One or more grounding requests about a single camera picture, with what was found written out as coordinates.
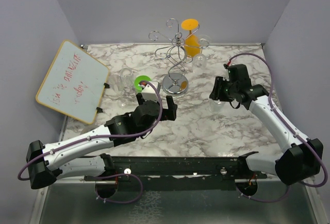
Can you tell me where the green plastic wine glass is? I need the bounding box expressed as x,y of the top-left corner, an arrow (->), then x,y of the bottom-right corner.
134,75 -> 151,93

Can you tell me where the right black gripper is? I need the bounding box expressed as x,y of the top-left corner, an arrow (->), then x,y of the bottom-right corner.
210,76 -> 238,102

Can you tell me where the small whiteboard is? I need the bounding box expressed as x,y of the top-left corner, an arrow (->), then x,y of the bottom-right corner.
36,40 -> 110,124

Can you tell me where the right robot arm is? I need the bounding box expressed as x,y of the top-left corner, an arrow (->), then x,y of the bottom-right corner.
209,64 -> 323,185

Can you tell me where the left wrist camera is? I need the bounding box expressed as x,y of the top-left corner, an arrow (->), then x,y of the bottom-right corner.
139,81 -> 160,102

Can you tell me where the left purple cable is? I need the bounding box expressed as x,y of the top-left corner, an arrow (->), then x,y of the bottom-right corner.
17,80 -> 163,181

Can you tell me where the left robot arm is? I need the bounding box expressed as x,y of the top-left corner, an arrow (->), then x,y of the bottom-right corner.
26,94 -> 177,189

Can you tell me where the clear tape roll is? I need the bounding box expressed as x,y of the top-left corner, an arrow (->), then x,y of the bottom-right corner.
80,125 -> 97,134

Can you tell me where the clear glass tumbler left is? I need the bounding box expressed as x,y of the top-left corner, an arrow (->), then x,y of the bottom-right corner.
108,74 -> 123,94

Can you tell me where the clear wine glass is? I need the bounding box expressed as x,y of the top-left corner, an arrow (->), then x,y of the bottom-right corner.
192,35 -> 211,75
209,99 -> 224,114
118,67 -> 134,108

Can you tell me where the orange plastic wine glass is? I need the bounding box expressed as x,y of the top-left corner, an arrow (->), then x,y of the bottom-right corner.
181,19 -> 201,58

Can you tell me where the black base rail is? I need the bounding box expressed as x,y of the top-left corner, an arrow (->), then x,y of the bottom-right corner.
84,154 -> 267,191

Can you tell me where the chrome wine glass rack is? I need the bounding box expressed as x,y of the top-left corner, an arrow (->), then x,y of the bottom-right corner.
148,19 -> 210,96

